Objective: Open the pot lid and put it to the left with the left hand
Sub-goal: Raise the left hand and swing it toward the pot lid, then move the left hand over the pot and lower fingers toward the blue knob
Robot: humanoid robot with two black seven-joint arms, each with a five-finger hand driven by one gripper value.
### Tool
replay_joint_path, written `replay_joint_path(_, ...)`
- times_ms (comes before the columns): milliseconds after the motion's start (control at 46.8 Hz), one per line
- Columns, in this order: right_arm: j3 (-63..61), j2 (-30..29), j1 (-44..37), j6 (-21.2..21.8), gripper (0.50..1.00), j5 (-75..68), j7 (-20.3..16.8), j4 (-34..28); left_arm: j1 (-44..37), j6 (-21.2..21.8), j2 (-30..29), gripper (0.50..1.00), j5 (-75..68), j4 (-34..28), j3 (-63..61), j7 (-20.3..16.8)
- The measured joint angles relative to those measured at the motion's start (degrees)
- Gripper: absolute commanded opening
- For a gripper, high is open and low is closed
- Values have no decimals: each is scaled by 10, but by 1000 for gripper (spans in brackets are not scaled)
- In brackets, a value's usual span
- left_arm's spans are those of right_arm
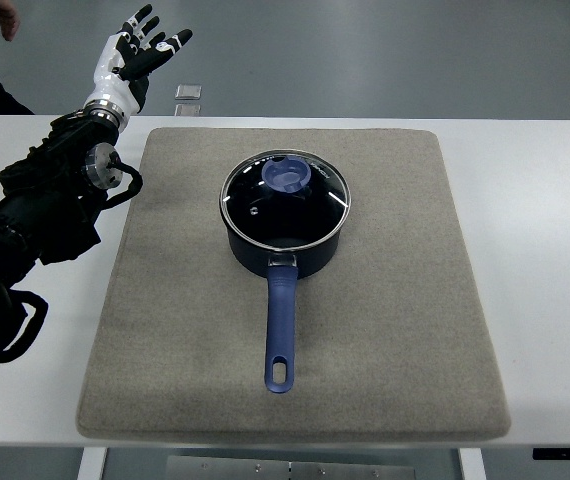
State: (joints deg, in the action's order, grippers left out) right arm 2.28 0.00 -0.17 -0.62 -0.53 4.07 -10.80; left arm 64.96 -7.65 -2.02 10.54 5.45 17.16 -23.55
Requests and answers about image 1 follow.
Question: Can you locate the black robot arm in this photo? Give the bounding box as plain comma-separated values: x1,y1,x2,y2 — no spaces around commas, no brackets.
0,99,143,364

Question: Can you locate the black table control panel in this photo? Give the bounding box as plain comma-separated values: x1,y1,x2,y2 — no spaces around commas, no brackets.
532,448,570,461

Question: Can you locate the dark blue saucepan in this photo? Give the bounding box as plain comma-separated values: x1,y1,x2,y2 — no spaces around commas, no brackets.
220,152,352,395

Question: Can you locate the white left table leg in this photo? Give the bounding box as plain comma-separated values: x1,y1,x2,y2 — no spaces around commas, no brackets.
76,447,108,480

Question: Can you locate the white right table leg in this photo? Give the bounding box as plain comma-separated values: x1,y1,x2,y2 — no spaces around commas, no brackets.
458,448,487,480

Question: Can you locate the glass pot lid blue knob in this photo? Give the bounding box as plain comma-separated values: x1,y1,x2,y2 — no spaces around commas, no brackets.
219,150,351,250

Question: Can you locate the floor outlet plate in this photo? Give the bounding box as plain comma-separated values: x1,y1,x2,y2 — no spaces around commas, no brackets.
174,103,201,117
175,84,202,100

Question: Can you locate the beige felt mat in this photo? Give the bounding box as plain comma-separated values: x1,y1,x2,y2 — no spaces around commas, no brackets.
76,127,511,443

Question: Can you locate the white table leg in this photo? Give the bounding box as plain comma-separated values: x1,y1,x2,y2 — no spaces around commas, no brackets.
458,448,487,480
76,447,108,480

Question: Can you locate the lower floor outlet plate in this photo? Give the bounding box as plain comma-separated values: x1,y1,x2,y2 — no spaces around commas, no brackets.
174,103,201,117

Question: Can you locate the upper floor outlet plate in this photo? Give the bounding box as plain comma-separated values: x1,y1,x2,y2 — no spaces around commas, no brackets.
175,84,202,100

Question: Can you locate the person's hand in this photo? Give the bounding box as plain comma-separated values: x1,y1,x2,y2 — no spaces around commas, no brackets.
0,0,20,42

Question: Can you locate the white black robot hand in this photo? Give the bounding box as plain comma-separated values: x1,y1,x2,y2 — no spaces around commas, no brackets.
86,4,193,116

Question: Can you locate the metal base plate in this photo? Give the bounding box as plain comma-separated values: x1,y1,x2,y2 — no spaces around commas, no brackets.
165,455,416,480

